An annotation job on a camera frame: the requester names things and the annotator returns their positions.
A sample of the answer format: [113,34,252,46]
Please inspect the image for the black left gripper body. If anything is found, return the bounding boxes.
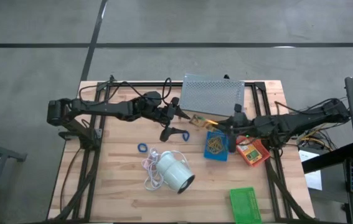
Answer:
[148,96,180,143]

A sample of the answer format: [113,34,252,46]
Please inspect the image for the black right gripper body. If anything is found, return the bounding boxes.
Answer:
[225,104,257,153]

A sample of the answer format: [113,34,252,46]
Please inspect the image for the long yellow rubber band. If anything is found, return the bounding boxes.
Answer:
[207,136,225,150]

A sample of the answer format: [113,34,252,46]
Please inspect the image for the yellow crayon box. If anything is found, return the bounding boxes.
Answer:
[190,114,220,131]

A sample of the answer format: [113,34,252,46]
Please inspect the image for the blue plastic basket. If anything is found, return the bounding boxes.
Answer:
[203,129,230,162]

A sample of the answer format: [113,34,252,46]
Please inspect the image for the grey perforated metal shelf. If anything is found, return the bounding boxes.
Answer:
[179,73,246,118]

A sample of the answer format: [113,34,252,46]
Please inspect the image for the yellow and green card box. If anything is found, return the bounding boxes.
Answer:
[243,146,263,164]

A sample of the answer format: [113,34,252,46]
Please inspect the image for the orange plastic basket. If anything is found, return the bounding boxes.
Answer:
[236,136,271,168]

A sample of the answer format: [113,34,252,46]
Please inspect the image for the white spotlight lamp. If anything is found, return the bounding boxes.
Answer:
[154,151,195,195]

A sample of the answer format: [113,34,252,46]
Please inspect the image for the green plastic basket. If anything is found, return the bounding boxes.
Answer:
[228,186,263,224]

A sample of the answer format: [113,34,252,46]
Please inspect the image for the black side desk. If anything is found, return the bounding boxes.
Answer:
[302,142,353,175]

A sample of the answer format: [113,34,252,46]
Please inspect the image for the white paper sheet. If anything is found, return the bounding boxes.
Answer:
[299,149,323,191]

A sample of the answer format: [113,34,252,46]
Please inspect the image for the white lamp power cord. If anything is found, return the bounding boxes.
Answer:
[141,147,191,191]

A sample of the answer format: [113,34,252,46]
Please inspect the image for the black aluminium rig frame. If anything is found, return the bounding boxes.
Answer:
[48,74,317,224]

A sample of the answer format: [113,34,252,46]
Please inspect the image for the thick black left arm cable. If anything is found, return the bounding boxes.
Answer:
[78,77,173,108]

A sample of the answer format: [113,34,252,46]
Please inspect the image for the yellow cable bundle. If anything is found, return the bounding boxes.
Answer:
[300,130,336,149]

